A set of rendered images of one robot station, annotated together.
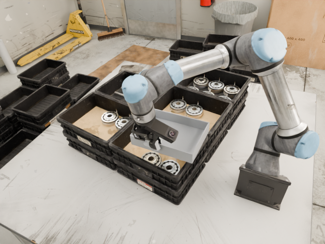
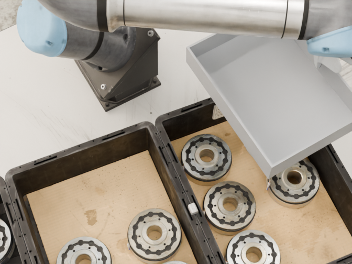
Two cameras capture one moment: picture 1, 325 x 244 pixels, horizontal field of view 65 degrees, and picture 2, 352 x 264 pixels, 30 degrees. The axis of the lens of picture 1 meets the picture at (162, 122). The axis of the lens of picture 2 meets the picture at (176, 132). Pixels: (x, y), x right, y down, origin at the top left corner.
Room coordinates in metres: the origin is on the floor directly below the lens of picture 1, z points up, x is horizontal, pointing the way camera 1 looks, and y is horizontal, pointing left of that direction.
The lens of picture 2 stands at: (1.38, 0.10, 2.06)
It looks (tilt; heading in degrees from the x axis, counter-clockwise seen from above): 63 degrees down; 208
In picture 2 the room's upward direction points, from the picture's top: 2 degrees clockwise
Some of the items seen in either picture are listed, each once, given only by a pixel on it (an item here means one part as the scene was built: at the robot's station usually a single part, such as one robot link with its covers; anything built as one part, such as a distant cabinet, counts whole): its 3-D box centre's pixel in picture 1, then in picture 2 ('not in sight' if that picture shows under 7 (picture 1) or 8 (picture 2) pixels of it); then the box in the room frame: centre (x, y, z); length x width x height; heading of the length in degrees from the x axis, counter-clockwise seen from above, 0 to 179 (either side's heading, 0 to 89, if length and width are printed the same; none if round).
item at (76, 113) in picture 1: (101, 122); not in sight; (1.12, 0.35, 0.87); 0.40 x 0.30 x 0.11; 53
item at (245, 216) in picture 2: not in sight; (229, 205); (0.93, -0.01, 0.86); 0.10 x 0.10 x 0.01
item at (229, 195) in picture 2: not in sight; (230, 204); (0.93, -0.01, 0.86); 0.05 x 0.05 x 0.01
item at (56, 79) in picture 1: (50, 87); not in sight; (2.37, 1.17, 0.37); 0.40 x 0.30 x 0.45; 152
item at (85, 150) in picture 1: (105, 135); not in sight; (1.12, 0.35, 0.76); 0.40 x 0.30 x 0.12; 53
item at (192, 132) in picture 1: (170, 133); (274, 85); (0.77, -0.03, 1.07); 0.27 x 0.20 x 0.05; 61
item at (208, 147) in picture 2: not in sight; (206, 155); (0.87, -0.10, 0.86); 0.05 x 0.05 x 0.01
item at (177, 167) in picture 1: (169, 168); not in sight; (0.75, -0.01, 0.86); 0.10 x 0.10 x 0.01
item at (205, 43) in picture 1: (221, 59); not in sight; (2.65, -0.74, 0.37); 0.42 x 0.34 x 0.46; 62
